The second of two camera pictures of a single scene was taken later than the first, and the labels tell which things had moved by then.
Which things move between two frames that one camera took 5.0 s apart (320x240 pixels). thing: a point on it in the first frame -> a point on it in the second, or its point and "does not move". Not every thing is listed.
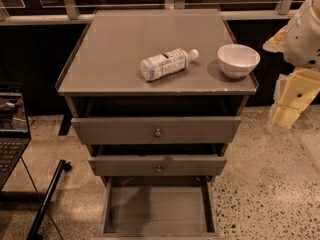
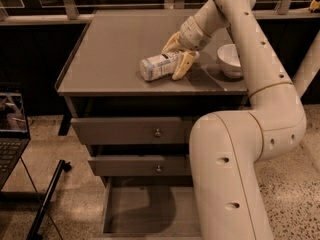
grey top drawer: x=156 y=130 does not move
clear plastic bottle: x=167 y=63 does not move
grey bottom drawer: x=159 y=208 does not move
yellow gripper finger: x=285 y=116 -> x=184 y=65
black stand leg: x=36 y=232 does not move
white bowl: x=238 y=60 does not move
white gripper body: x=304 y=39 -> x=192 y=33
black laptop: x=14 y=134 does not move
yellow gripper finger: x=277 y=42 -> x=172 y=43
